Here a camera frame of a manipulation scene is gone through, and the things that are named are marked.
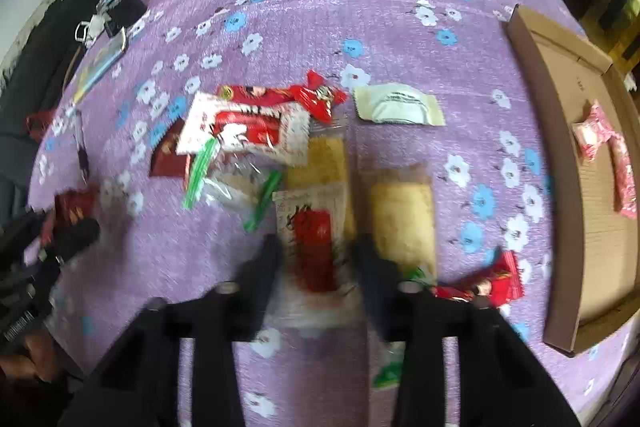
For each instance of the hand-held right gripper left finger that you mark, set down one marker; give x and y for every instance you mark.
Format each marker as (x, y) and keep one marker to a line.
(269, 267)

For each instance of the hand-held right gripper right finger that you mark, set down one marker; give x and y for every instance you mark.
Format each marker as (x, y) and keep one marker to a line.
(372, 287)

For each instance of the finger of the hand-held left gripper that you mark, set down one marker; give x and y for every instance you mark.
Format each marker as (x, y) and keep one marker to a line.
(77, 234)

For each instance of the white red snack packet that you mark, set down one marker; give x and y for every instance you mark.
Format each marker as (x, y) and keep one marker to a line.
(310, 232)
(240, 127)

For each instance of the yellow cake packet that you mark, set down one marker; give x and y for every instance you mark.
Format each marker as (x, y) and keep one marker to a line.
(320, 162)
(400, 217)

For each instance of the clear green-ended candy packet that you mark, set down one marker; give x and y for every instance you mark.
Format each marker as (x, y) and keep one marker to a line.
(225, 187)

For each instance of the red twisted candy wrapper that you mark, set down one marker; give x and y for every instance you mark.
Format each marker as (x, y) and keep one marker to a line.
(317, 99)

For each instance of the white green snack packet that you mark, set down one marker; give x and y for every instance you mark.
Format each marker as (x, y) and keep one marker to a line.
(397, 107)

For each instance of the short pink snack packet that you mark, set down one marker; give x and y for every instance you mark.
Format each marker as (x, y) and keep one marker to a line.
(592, 132)

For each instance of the long pink snack packet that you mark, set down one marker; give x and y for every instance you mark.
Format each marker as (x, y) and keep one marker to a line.
(625, 177)

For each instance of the cardboard box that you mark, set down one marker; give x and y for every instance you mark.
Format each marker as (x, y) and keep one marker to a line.
(560, 72)

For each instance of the person's left hand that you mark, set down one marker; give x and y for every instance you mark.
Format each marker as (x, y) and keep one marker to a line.
(27, 354)

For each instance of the red bag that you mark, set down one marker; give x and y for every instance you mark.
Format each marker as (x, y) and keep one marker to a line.
(40, 127)

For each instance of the dark cloth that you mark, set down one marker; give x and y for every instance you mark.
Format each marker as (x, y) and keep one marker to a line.
(35, 72)

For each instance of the colourful booklet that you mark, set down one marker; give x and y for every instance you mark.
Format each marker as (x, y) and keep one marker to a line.
(100, 67)

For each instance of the white charger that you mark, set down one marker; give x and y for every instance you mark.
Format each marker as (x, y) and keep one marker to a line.
(90, 32)

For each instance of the black pouch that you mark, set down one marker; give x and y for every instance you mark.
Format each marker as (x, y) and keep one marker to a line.
(125, 9)

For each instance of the purple floral tablecloth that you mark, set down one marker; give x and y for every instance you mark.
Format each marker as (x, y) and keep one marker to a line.
(350, 7)

